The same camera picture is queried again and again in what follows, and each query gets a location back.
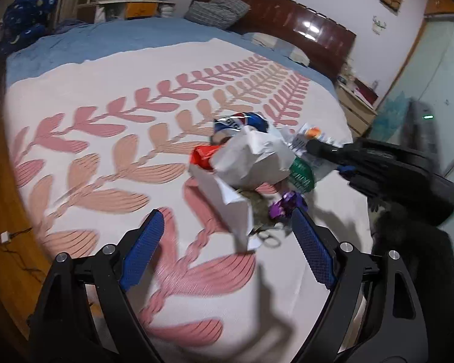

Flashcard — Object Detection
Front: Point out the blue red white wrapper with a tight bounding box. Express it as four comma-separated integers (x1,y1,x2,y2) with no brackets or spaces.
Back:
213,111,269,137

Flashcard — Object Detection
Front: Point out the thin black cable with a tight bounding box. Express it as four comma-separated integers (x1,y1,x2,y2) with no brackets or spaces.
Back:
0,226,51,275

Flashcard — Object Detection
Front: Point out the dark red wooden headboard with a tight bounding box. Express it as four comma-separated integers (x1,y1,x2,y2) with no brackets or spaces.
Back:
191,0,357,82

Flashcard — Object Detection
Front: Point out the green white packet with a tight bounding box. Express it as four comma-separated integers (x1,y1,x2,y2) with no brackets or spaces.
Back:
285,155,315,193

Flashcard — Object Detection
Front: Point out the purple foil wrapper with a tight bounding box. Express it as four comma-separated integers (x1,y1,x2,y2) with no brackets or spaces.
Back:
268,192,308,221

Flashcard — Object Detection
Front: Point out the white pink leaf printed blanket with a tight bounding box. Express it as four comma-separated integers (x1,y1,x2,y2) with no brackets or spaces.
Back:
4,38,375,363

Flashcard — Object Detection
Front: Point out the clear plastic orange packet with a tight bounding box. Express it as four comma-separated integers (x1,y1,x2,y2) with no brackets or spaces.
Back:
288,123,343,180

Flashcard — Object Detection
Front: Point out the blue white pillow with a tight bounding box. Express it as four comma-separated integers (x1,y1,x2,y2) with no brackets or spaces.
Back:
242,32,311,65

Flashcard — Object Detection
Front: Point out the white folded paper bag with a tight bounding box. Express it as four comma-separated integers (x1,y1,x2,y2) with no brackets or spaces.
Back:
189,164,255,253

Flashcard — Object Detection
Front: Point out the dark blue star printed cloth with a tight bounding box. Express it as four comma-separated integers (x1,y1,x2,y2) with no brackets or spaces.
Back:
0,0,63,57

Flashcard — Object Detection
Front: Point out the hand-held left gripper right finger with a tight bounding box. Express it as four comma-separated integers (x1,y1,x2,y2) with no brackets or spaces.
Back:
291,208,429,363

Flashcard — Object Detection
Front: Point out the person's right forearm black sleeve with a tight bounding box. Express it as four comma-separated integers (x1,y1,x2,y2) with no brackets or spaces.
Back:
365,197,454,363

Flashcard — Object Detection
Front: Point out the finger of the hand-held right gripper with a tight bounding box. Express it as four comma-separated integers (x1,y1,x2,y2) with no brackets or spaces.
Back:
337,163,367,194
306,139,361,165

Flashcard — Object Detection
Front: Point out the blue bed sheet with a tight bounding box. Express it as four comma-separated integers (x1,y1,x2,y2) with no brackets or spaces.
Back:
5,17,334,88

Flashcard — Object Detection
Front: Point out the red snack packet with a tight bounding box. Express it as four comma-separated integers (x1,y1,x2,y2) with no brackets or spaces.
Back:
191,144,228,171

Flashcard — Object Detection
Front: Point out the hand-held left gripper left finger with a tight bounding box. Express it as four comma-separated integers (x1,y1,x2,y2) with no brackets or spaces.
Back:
28,209,165,363

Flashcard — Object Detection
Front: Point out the blue flower wardrobe door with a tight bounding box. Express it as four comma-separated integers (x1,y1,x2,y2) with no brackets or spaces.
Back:
367,14,454,182

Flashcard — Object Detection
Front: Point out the light wooden nightstand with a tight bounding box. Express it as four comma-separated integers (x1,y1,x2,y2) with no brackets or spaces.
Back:
335,79,379,137

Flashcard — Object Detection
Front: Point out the grey plaid pillow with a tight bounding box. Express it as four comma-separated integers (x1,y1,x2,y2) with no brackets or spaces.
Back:
184,0,250,30

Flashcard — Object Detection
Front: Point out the red flat box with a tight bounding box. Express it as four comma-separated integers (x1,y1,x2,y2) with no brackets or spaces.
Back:
353,79,379,103

